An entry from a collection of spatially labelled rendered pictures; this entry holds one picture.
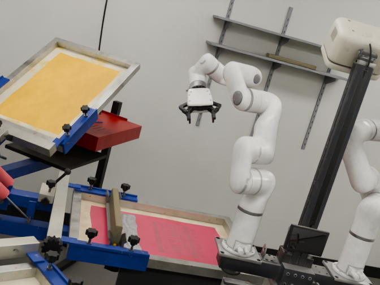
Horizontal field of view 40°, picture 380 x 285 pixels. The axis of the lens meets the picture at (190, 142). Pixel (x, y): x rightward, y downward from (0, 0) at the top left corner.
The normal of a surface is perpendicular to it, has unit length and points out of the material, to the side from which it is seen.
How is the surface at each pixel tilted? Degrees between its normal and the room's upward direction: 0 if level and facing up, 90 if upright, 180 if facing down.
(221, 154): 90
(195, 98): 36
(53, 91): 32
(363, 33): 26
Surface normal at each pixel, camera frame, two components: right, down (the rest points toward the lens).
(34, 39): 0.18, 0.28
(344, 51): -0.05, 0.65
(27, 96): 0.05, -0.73
